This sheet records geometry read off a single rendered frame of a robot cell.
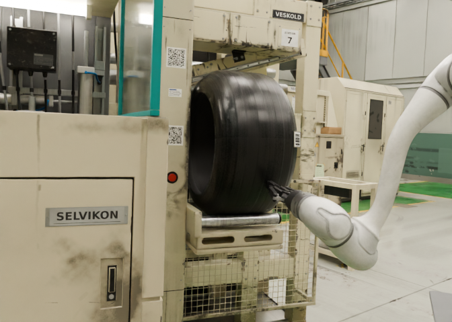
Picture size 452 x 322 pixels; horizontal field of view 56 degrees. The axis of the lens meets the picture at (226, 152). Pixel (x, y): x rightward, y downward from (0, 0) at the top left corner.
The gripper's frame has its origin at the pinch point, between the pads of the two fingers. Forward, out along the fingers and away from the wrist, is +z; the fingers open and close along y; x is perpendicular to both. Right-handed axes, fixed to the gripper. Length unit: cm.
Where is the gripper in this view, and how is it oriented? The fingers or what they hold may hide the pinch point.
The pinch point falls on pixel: (272, 187)
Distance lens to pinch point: 154.7
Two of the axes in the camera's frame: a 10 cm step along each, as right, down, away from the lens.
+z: -3.5, -2.0, 9.2
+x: -0.8, 9.8, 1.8
